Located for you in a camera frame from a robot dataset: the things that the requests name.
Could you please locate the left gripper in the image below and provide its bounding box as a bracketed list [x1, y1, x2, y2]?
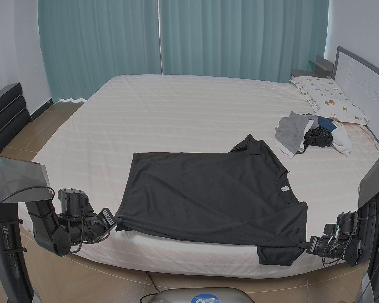
[95, 208, 119, 233]

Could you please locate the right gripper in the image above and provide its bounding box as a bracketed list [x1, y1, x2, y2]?
[306, 236, 328, 257]

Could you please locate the black T-shirt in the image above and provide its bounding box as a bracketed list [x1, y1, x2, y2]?
[115, 133, 309, 267]

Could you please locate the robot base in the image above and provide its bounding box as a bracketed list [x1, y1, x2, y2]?
[147, 287, 253, 303]

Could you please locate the pile of clothes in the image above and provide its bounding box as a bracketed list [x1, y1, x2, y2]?
[274, 112, 353, 159]

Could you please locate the bed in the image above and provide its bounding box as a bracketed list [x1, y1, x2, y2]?
[28, 46, 379, 279]

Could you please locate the white printed pillow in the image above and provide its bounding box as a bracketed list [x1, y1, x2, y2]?
[289, 75, 369, 126]

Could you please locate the black chest of drawers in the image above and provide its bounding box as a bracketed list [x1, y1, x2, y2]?
[0, 82, 32, 154]

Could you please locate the grey bedside table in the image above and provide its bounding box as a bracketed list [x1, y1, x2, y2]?
[291, 55, 335, 79]

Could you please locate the blue-green curtain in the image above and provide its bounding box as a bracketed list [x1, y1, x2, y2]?
[159, 0, 331, 83]
[38, 0, 163, 104]

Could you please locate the black cable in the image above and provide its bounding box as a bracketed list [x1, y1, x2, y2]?
[0, 186, 55, 223]
[140, 270, 160, 303]

